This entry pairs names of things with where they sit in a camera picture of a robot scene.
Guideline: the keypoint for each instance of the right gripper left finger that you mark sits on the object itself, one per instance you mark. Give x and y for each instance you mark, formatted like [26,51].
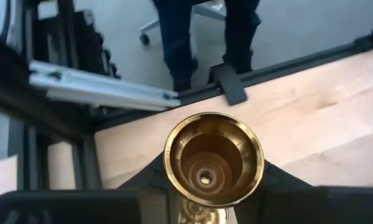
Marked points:
[81,208]

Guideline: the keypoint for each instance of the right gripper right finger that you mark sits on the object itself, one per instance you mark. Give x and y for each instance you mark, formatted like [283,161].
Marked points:
[314,205]

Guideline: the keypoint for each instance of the gold candlestick holder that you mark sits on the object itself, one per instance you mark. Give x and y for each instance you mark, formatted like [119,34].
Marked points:
[211,146]

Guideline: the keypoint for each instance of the silver aluminium extrusion bar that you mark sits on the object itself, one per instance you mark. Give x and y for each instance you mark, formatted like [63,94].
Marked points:
[105,90]

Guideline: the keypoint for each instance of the person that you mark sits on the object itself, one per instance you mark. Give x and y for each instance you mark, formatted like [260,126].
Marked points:
[177,37]

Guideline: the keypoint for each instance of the black aluminium table frame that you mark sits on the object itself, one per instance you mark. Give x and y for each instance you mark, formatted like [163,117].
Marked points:
[298,66]

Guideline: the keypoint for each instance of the black frame tab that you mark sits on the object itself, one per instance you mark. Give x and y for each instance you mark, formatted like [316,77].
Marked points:
[230,87]

